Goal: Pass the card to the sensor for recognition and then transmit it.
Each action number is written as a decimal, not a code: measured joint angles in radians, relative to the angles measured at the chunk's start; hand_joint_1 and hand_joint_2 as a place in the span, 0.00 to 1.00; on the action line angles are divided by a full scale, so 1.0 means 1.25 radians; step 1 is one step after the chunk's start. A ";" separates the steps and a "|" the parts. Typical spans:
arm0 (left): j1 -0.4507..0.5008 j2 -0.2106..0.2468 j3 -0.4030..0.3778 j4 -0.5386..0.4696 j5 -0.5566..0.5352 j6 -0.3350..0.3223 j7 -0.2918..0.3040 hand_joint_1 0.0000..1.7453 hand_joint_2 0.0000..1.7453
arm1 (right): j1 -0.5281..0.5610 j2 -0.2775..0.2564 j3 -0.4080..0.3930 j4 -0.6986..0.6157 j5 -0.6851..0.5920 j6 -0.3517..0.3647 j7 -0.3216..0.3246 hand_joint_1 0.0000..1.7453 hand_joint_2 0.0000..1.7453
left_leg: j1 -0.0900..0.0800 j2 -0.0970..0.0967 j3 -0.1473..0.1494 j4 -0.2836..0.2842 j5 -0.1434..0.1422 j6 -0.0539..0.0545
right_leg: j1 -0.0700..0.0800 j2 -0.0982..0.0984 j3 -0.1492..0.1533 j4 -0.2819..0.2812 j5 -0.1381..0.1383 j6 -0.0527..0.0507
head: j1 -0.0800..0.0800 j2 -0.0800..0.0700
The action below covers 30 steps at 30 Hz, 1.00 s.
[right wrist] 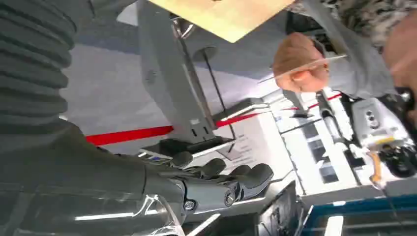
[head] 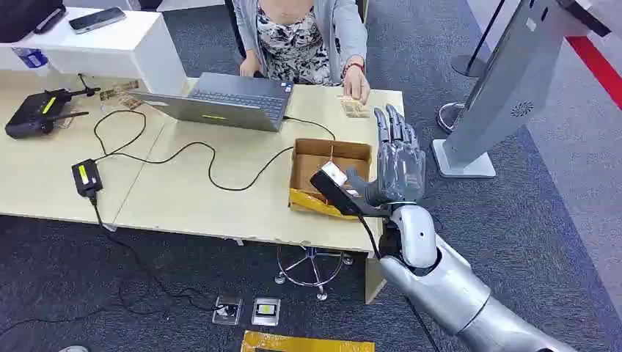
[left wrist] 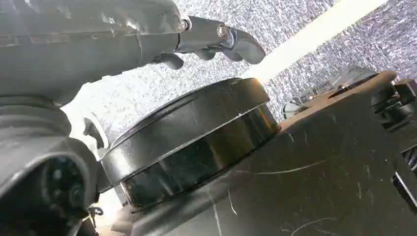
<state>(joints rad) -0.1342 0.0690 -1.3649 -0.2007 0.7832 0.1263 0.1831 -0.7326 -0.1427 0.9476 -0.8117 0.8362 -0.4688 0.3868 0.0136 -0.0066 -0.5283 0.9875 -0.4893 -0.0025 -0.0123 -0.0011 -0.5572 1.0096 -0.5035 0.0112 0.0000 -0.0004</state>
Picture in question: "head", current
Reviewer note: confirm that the brown open card box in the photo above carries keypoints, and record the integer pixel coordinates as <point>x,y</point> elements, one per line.
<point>316,160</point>

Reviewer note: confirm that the black bag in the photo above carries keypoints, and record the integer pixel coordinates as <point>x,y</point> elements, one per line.
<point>24,17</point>

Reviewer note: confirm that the white desk shelf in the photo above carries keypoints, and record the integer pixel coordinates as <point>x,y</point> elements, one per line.
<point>121,48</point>

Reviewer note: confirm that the black router with antennas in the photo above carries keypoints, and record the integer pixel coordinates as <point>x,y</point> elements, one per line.
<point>36,111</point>

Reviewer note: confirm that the clear water bottle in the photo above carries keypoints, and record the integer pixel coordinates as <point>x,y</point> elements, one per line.
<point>31,57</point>

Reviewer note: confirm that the loose cards on desk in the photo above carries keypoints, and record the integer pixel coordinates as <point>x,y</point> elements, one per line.
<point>121,94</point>

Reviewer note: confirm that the yellow sheet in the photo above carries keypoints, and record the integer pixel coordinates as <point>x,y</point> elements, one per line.
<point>306,344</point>

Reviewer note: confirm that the silver floor socket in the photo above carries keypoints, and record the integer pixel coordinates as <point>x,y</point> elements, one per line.
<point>266,311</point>
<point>227,311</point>

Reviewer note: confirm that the person's right hand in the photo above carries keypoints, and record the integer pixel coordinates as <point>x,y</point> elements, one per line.
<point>250,65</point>

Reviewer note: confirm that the black power adapter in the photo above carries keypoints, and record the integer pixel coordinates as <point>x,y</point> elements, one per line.
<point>86,177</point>

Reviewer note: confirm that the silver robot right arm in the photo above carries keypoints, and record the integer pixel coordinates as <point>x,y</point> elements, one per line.
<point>452,286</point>

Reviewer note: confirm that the person's left hand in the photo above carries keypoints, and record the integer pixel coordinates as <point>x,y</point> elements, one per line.
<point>356,83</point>

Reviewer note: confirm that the black stanchion post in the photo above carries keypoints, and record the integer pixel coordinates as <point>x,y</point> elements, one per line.
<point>474,60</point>

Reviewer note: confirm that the grey kiosk stand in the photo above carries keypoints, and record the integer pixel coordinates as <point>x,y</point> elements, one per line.
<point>505,92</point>

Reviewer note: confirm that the chrome stool base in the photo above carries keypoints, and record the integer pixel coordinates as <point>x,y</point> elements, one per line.
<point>311,272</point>

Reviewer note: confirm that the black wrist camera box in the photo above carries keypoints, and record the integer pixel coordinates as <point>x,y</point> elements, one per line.
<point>335,192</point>

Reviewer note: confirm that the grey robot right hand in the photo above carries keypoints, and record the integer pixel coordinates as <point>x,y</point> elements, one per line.
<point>401,167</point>

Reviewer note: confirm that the grey laptop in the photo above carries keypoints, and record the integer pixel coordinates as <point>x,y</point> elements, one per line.
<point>228,102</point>

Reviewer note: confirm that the dark smartphone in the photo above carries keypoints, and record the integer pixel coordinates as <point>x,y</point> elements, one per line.
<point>97,19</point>

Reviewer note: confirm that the person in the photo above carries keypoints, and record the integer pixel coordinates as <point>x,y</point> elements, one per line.
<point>296,39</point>

